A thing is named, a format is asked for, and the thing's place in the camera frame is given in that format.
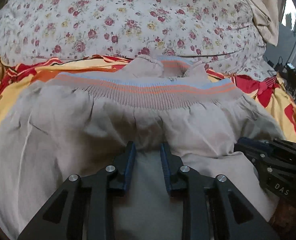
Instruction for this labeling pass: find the beige zip-up jacket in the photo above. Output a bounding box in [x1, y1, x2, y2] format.
[0, 56, 284, 239]

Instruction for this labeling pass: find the orange yellow red bedsheet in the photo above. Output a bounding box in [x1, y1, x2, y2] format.
[0, 55, 296, 142]

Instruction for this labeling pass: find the floral quilt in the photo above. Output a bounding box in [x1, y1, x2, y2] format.
[0, 0, 275, 81]

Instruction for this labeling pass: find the beige curtain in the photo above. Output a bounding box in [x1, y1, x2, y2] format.
[247, 0, 279, 46]

